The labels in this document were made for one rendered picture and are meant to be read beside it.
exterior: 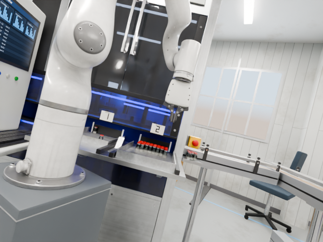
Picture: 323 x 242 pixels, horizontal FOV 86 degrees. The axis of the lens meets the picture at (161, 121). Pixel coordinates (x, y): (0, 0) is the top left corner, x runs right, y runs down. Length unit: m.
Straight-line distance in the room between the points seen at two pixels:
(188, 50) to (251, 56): 3.42
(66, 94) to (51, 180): 0.22
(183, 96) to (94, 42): 0.39
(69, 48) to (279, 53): 3.93
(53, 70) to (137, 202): 0.93
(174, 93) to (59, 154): 0.45
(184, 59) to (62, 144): 0.51
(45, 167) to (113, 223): 0.89
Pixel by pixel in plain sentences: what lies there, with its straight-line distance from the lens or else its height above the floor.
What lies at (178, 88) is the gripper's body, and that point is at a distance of 0.71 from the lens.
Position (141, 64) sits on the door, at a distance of 1.20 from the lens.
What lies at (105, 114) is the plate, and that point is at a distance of 1.19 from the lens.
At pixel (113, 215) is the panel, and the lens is 1.31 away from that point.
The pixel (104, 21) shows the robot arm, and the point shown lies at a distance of 0.51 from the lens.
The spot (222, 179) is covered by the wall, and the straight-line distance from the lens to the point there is 3.85.
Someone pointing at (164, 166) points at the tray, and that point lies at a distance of 0.76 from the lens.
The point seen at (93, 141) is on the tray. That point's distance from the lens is 0.94.
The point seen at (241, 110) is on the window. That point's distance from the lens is 3.78.
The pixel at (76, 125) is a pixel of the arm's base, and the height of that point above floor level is 1.01.
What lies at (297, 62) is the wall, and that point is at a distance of 4.12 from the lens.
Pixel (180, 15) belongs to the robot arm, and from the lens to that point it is 0.73.
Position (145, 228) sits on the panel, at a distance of 1.31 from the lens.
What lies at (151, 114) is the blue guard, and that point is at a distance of 1.12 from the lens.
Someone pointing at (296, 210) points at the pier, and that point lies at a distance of 3.70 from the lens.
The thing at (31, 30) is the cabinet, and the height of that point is 1.40.
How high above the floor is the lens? 1.08
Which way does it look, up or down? level
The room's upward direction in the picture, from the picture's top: 14 degrees clockwise
